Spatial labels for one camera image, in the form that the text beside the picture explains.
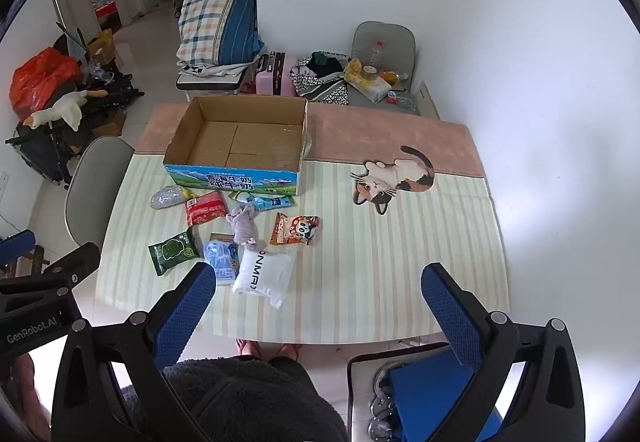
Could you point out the yellow paper bag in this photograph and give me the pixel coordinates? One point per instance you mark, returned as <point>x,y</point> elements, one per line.
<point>100,46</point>

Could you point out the white goose plush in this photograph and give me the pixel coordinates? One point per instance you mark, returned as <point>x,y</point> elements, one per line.
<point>67,109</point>

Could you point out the blue green snack packet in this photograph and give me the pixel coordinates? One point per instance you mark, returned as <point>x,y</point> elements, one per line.
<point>265,201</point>

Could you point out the orange panda snack packet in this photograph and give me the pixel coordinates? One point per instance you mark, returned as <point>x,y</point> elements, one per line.
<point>292,231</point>

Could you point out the small brown cardboard box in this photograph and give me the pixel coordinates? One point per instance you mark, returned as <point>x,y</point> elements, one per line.
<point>110,124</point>

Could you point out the orange plastic bag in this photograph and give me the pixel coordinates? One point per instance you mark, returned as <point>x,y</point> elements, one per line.
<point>40,76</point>

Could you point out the white pillow packet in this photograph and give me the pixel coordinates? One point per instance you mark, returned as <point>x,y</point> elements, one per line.
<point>262,277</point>

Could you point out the black white patterned bag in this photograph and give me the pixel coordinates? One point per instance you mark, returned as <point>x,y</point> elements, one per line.
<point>325,89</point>

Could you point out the plaid bedding bundle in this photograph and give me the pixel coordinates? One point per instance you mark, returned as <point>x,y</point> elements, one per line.
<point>210,21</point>

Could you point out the person's left forearm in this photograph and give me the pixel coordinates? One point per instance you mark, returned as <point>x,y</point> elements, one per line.
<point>22,392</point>

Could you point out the clear bubble packet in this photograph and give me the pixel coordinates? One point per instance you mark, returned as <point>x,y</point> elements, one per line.
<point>167,198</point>

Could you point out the blue tissue packet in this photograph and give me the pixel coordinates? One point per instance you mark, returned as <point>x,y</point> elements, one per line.
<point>220,262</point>

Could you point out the person's dark fleece garment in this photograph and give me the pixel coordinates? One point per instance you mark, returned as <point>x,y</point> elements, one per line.
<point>240,402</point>

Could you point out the grey cushioned chair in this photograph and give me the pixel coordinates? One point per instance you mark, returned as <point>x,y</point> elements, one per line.
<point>390,34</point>

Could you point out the pink suitcase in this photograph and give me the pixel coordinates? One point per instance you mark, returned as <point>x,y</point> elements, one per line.
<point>277,76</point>

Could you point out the clear plastic bottle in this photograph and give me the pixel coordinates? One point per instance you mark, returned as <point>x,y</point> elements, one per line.
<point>376,56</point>

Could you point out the blue folder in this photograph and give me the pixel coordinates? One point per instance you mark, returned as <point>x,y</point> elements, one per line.
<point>425,397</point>

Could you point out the pink slipper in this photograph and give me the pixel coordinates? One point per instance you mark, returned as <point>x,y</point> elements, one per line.
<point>247,348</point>
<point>287,351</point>

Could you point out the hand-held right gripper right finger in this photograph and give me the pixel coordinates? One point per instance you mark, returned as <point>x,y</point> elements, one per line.
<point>450,317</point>

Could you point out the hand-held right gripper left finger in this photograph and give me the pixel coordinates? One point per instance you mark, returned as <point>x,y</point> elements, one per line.
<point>185,312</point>

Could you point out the grey white chair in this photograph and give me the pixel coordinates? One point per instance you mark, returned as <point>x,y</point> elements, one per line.
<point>95,182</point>

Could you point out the clear plastic pack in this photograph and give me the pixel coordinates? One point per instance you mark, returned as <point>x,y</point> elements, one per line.
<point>406,102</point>

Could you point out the yellow plastic bag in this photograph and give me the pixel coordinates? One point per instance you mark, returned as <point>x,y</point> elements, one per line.
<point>356,70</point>

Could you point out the red snack packet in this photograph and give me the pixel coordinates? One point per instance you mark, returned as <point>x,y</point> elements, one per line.
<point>205,208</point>

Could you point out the striped cat print tablecloth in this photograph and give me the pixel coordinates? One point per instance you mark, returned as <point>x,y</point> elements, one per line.
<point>380,262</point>

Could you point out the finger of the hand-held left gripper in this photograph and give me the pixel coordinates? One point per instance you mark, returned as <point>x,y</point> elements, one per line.
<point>17,244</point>
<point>75,262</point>

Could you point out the orange drink bottle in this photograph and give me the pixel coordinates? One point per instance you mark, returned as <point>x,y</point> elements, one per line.
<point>395,75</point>

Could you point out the black folded stroller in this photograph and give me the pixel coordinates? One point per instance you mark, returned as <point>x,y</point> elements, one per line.
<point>40,146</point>

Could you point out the grey plush toy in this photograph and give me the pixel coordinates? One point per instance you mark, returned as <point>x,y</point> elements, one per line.
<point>242,224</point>

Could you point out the white tissue package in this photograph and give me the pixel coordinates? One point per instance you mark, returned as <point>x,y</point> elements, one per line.
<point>372,86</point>

